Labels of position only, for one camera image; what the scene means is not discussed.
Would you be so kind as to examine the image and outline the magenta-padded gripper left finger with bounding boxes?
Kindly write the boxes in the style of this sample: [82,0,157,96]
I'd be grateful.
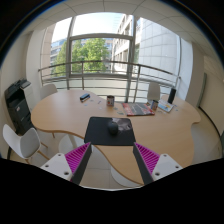
[39,141,93,186]

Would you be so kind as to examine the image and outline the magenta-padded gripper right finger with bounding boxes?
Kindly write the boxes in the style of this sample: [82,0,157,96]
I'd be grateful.
[132,141,184,186]

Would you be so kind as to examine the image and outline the black computer mouse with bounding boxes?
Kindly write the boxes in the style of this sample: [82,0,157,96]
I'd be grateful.
[106,120,120,136]

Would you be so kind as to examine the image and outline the black mouse pad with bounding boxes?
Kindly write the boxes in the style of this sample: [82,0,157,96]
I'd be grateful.
[83,116,137,147]

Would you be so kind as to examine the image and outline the white chair with wooden legs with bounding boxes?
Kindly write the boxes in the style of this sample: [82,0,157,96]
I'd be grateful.
[2,123,49,164]

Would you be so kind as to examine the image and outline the light open booklet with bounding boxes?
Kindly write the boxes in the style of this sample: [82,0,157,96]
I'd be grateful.
[157,99,177,114]

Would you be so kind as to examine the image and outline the red colourful magazine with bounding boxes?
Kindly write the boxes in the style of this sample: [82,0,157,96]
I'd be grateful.
[121,102,156,117]

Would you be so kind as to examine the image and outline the tall black speaker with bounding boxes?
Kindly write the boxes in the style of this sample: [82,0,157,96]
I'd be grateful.
[167,87,177,105]

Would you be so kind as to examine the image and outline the black and blue stapler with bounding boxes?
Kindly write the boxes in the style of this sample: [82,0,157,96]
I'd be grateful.
[79,93,91,103]

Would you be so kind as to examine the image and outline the colourful printed mug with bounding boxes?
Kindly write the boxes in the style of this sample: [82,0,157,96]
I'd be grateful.
[106,95,116,107]

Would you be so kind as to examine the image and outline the grey metal balcony railing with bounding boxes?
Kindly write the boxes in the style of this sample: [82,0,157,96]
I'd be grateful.
[37,60,182,103]

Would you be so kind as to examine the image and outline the green tree outside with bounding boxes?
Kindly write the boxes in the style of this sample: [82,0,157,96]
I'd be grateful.
[54,37,111,74]

